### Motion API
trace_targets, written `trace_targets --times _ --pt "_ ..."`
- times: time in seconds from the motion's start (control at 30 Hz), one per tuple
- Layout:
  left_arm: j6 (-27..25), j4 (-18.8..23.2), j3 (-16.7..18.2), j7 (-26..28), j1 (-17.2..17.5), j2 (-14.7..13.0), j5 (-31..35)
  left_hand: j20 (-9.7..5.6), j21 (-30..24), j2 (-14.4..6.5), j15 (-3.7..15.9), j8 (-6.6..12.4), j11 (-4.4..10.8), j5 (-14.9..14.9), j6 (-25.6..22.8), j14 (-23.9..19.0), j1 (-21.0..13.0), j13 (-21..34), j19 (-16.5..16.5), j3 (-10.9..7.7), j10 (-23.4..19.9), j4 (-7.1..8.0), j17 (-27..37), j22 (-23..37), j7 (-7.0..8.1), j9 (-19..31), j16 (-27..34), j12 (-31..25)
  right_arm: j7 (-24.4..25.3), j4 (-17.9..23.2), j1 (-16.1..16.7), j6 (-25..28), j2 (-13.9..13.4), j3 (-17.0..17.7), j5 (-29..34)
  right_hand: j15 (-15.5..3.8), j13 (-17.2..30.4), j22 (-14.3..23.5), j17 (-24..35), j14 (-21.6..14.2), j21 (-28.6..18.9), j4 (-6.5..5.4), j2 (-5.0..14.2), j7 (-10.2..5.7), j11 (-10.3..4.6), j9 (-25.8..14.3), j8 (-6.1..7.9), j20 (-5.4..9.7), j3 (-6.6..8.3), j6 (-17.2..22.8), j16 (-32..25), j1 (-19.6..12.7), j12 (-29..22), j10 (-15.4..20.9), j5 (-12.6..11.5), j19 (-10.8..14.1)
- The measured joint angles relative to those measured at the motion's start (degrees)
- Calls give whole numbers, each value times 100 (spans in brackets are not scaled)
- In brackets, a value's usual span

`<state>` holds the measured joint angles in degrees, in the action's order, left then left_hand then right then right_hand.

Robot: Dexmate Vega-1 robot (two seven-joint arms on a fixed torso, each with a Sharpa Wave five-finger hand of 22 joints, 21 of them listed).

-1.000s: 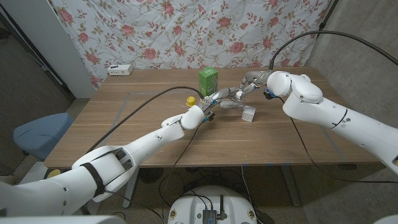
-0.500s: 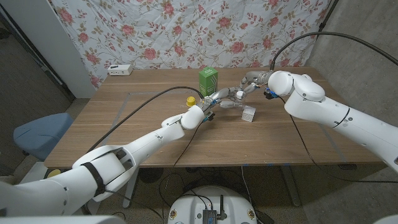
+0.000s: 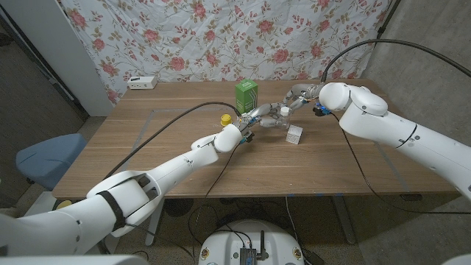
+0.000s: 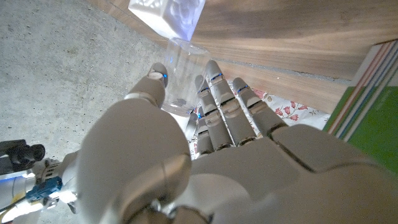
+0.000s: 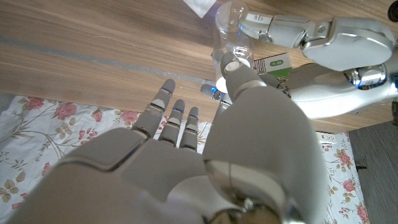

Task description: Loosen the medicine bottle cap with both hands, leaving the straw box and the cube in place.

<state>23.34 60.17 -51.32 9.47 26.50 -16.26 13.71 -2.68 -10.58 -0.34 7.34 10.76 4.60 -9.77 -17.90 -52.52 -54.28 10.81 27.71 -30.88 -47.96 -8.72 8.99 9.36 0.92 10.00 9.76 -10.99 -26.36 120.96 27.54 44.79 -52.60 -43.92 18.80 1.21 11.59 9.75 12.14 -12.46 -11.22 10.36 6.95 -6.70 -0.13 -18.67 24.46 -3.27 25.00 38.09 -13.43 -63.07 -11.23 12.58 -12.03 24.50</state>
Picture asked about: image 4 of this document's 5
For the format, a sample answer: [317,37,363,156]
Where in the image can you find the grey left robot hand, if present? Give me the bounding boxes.
[76,60,398,224]

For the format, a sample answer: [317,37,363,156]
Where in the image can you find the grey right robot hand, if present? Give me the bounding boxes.
[30,112,199,215]

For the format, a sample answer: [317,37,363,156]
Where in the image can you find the clear white-capped medicine bottle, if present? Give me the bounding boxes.
[160,37,213,131]

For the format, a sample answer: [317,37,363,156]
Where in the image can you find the green straw box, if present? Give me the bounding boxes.
[323,39,398,175]

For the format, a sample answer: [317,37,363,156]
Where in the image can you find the white perforated cube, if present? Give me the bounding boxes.
[127,0,206,42]

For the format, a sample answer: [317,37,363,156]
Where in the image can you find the floral backdrop cloth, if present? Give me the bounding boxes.
[188,79,332,159]

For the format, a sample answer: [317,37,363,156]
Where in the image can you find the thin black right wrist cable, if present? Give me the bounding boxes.
[0,198,30,216]

